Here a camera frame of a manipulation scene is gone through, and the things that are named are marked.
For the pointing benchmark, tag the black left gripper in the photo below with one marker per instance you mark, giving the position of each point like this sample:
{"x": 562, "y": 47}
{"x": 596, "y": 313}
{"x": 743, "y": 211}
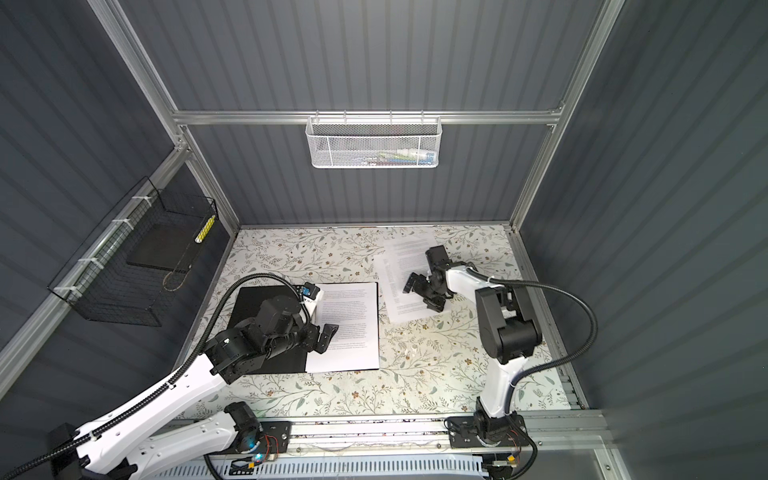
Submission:
{"x": 312, "y": 332}

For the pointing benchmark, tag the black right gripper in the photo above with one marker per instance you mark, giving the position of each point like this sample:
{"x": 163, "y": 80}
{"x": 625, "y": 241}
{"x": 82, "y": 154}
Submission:
{"x": 437, "y": 303}

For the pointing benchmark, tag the black file folder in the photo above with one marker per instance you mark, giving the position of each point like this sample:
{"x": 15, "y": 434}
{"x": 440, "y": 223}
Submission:
{"x": 270, "y": 317}

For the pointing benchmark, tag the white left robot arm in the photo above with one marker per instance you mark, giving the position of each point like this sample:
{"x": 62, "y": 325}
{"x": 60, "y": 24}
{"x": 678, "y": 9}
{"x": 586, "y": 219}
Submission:
{"x": 127, "y": 444}

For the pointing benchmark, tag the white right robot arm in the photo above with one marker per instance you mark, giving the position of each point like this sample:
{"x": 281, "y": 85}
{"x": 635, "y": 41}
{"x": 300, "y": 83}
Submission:
{"x": 508, "y": 329}

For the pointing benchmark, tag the pens in white basket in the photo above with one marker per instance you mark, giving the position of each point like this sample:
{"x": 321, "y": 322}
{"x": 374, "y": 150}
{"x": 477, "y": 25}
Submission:
{"x": 400, "y": 157}

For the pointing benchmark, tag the yellow marker pen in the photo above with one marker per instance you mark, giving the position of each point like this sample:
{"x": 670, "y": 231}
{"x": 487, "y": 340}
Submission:
{"x": 205, "y": 229}

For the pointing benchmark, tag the black pad in basket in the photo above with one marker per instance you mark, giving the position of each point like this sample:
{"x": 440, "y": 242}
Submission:
{"x": 166, "y": 247}

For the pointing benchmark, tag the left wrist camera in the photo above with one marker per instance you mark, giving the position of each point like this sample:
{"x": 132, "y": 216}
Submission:
{"x": 311, "y": 293}

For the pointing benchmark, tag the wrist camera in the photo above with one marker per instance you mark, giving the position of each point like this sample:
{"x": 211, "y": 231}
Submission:
{"x": 437, "y": 258}
{"x": 311, "y": 293}

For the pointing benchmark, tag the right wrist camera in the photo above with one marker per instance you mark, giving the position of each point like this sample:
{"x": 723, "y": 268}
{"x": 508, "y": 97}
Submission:
{"x": 437, "y": 258}

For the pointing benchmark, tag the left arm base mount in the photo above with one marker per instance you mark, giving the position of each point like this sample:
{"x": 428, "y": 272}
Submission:
{"x": 272, "y": 438}

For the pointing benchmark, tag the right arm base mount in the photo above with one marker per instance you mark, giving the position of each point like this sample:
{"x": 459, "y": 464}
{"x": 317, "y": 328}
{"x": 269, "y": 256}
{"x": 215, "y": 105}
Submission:
{"x": 477, "y": 431}

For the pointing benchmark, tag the white wire mesh basket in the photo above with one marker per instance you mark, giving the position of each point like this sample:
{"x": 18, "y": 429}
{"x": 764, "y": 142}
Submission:
{"x": 333, "y": 145}

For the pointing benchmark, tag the white slotted cable duct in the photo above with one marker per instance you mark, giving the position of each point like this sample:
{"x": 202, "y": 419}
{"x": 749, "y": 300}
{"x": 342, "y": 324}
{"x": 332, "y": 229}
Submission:
{"x": 431, "y": 466}

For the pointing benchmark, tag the black wire mesh basket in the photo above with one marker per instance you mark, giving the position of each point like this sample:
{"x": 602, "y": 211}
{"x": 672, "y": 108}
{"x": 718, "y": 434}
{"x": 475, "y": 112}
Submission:
{"x": 132, "y": 272}

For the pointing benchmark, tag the aluminium front rail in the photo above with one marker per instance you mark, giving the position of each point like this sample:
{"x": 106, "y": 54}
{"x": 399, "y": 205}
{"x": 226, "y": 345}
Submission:
{"x": 550, "y": 430}

